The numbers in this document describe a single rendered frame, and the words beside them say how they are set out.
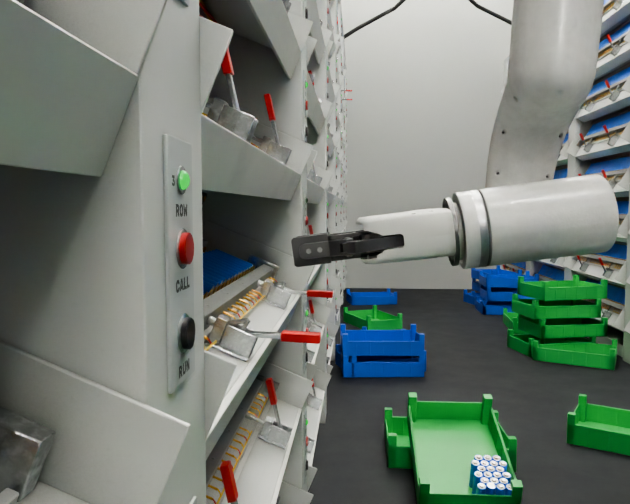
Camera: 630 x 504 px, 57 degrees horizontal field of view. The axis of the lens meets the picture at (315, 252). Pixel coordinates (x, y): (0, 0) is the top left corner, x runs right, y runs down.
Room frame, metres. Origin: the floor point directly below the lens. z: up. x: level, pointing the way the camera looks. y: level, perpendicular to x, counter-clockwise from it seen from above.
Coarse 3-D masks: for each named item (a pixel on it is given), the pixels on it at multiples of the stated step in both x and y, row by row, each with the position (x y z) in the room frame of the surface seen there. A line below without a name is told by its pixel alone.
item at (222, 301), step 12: (264, 264) 0.92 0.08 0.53; (252, 276) 0.78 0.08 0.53; (264, 276) 0.84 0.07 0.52; (228, 288) 0.65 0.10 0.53; (240, 288) 0.67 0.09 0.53; (252, 288) 0.75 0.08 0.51; (204, 300) 0.56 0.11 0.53; (216, 300) 0.57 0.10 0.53; (228, 300) 0.60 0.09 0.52; (240, 300) 0.67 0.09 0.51; (204, 312) 0.52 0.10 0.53; (216, 312) 0.55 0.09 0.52; (204, 324) 0.51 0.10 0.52; (204, 336) 0.49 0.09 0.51; (204, 348) 0.46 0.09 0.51
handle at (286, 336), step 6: (246, 324) 0.51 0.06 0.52; (246, 330) 0.52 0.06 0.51; (258, 336) 0.51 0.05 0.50; (264, 336) 0.51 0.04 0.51; (270, 336) 0.51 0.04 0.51; (276, 336) 0.51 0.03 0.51; (282, 336) 0.51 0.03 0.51; (288, 336) 0.51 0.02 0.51; (294, 336) 0.51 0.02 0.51; (300, 336) 0.51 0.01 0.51; (306, 336) 0.51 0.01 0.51; (312, 336) 0.51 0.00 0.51; (318, 336) 0.51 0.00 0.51; (300, 342) 0.51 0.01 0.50; (306, 342) 0.51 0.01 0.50; (312, 342) 0.51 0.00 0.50; (318, 342) 0.51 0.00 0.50
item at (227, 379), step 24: (216, 240) 0.95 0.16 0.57; (240, 240) 0.95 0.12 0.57; (288, 264) 0.94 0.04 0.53; (288, 288) 0.94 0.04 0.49; (240, 312) 0.66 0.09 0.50; (264, 312) 0.71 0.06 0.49; (288, 312) 0.77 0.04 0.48; (216, 360) 0.34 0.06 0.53; (240, 360) 0.50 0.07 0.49; (264, 360) 0.64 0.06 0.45; (216, 384) 0.34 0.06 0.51; (240, 384) 0.45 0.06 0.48; (216, 408) 0.34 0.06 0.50; (216, 432) 0.39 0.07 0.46
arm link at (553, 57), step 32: (544, 0) 0.60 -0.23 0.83; (576, 0) 0.59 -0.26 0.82; (512, 32) 0.64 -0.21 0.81; (544, 32) 0.60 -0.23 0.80; (576, 32) 0.59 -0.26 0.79; (512, 64) 0.63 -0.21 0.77; (544, 64) 0.60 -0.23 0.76; (576, 64) 0.59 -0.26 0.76; (512, 96) 0.64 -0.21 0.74; (544, 96) 0.61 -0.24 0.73; (576, 96) 0.61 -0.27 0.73; (512, 128) 0.68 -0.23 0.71; (544, 128) 0.66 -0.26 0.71; (512, 160) 0.70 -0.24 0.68; (544, 160) 0.70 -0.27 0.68
